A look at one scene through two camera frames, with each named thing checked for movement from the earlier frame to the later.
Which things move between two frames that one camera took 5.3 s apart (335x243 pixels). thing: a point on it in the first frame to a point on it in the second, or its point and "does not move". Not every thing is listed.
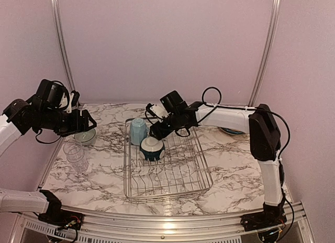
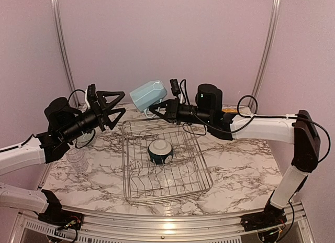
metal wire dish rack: [183, 173] does not move
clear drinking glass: [80, 167] does not move
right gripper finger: [157, 132] to [164, 116]
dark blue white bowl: [152, 147] to [160, 151]
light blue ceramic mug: [138, 130] to [148, 95]
